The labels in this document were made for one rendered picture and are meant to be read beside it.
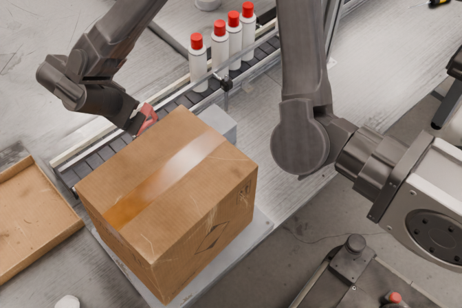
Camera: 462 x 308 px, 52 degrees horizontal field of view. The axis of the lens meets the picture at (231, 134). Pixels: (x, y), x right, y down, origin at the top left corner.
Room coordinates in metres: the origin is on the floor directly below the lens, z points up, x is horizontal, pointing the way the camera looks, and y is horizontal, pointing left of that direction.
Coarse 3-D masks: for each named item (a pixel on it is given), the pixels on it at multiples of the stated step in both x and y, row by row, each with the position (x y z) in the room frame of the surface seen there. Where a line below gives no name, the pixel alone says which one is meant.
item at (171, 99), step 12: (264, 36) 1.09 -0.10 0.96; (252, 48) 1.04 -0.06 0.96; (228, 60) 0.98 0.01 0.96; (216, 72) 0.94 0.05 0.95; (192, 84) 0.89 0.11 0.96; (180, 96) 0.85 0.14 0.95; (156, 108) 0.80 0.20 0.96; (120, 132) 0.72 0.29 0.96; (96, 144) 0.68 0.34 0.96; (84, 156) 0.64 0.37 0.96; (60, 168) 0.61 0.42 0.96
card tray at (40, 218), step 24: (24, 168) 0.68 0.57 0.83; (0, 192) 0.60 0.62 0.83; (24, 192) 0.61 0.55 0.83; (48, 192) 0.61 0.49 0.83; (0, 216) 0.54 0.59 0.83; (24, 216) 0.54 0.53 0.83; (48, 216) 0.54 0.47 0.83; (72, 216) 0.54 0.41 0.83; (0, 240) 0.47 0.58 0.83; (24, 240) 0.47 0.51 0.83; (48, 240) 0.47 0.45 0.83; (0, 264) 0.41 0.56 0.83; (24, 264) 0.40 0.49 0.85
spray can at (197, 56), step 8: (192, 40) 0.94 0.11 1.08; (200, 40) 0.94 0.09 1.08; (192, 48) 0.94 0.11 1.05; (200, 48) 0.94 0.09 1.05; (192, 56) 0.93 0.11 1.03; (200, 56) 0.93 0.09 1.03; (192, 64) 0.93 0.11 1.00; (200, 64) 0.93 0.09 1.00; (192, 72) 0.93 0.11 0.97; (200, 72) 0.93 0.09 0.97; (192, 80) 0.93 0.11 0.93; (200, 88) 0.93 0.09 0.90
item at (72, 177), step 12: (348, 0) 1.37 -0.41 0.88; (276, 36) 1.18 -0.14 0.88; (264, 48) 1.12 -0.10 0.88; (276, 48) 1.12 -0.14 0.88; (252, 60) 1.07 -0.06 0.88; (240, 72) 1.02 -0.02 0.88; (216, 84) 0.97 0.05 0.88; (168, 96) 0.91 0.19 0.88; (192, 96) 0.91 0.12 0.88; (204, 96) 0.92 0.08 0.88; (168, 108) 0.87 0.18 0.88; (132, 120) 0.82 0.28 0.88; (156, 120) 0.82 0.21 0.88; (108, 144) 0.74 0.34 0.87; (120, 144) 0.74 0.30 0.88; (72, 156) 0.69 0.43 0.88; (96, 156) 0.70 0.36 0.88; (108, 156) 0.70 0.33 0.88; (72, 168) 0.66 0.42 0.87; (84, 168) 0.66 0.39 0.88; (72, 180) 0.62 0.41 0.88
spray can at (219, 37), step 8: (216, 24) 1.00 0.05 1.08; (224, 24) 1.00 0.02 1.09; (216, 32) 0.99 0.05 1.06; (224, 32) 1.00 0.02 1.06; (216, 40) 0.99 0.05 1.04; (224, 40) 0.99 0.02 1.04; (216, 48) 0.98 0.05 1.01; (224, 48) 0.99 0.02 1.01; (216, 56) 0.98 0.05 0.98; (224, 56) 0.99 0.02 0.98; (216, 64) 0.98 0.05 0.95; (224, 72) 0.99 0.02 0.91
